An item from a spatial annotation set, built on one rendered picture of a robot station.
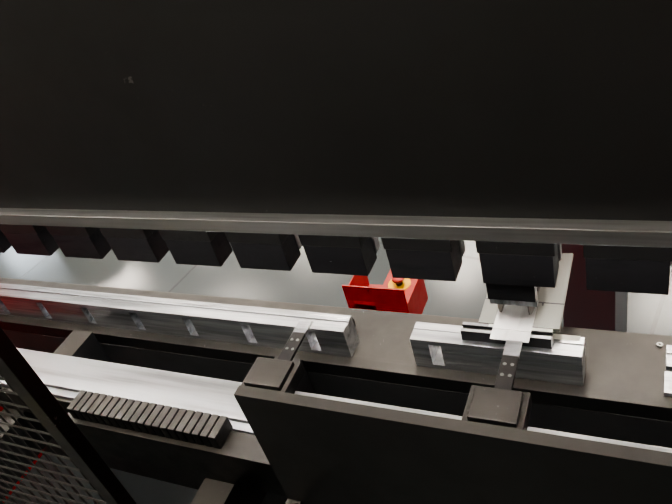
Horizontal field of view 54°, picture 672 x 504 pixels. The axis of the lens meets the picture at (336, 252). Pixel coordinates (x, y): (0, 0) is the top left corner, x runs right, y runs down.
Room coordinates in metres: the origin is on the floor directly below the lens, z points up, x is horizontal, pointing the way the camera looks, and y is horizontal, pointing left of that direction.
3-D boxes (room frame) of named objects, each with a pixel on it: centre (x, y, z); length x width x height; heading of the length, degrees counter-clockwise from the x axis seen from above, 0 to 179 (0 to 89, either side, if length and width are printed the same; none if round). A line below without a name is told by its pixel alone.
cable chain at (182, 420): (1.10, 0.53, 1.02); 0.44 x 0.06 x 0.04; 58
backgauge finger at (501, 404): (0.88, -0.24, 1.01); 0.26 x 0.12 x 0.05; 148
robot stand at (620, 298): (1.67, -0.84, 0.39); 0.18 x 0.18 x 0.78; 48
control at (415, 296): (1.58, -0.11, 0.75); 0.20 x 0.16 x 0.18; 57
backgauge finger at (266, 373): (1.16, 0.19, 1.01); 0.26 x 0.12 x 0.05; 148
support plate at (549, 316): (1.15, -0.41, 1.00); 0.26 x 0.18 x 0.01; 148
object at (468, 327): (1.04, -0.31, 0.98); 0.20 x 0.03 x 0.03; 58
